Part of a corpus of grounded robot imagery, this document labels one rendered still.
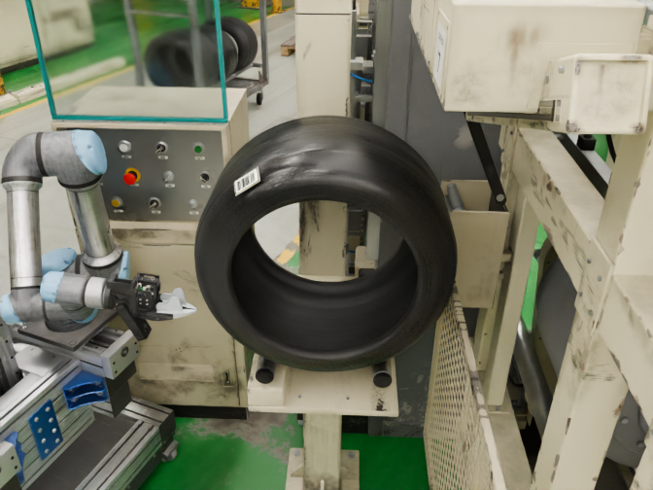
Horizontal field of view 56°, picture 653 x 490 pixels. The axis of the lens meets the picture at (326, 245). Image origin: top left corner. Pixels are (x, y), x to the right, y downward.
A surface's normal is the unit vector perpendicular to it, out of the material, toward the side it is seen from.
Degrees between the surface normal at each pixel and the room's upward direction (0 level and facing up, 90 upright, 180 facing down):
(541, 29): 90
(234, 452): 0
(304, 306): 37
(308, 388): 0
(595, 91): 72
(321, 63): 90
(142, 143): 90
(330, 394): 0
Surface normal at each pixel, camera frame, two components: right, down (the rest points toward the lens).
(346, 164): 0.08, -0.29
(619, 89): -0.04, 0.22
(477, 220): -0.04, 0.51
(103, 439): 0.00, -0.86
